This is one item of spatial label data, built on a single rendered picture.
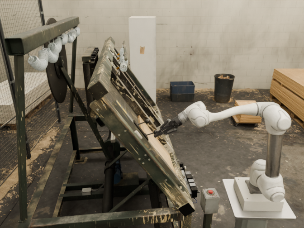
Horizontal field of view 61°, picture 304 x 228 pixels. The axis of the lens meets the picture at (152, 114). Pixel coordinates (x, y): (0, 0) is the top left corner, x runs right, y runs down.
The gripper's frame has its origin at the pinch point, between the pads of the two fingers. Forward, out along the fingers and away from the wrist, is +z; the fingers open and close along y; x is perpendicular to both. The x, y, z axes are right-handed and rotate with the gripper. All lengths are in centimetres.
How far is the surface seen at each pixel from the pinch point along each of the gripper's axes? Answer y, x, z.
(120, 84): -35, 56, 10
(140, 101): 5, 100, 12
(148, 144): 7.6, 7.4, 13.0
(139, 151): -5.4, -17.2, 15.0
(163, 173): 21.0, -17.6, 11.1
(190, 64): 150, 534, -97
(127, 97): -21, 56, 12
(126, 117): -23.1, 7.3, 13.1
